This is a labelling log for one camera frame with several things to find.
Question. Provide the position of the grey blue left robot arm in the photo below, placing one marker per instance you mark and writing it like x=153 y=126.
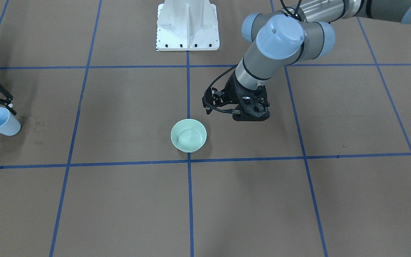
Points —
x=285 y=37

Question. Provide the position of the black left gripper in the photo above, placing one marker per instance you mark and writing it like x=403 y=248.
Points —
x=231 y=90

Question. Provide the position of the light blue plastic cup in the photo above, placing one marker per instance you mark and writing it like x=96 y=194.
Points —
x=9 y=125

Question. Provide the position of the light green ceramic bowl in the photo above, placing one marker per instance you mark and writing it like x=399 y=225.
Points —
x=188 y=135

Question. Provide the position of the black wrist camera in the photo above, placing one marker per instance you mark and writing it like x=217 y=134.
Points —
x=254 y=113

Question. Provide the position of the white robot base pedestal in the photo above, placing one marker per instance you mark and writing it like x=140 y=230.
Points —
x=187 y=25

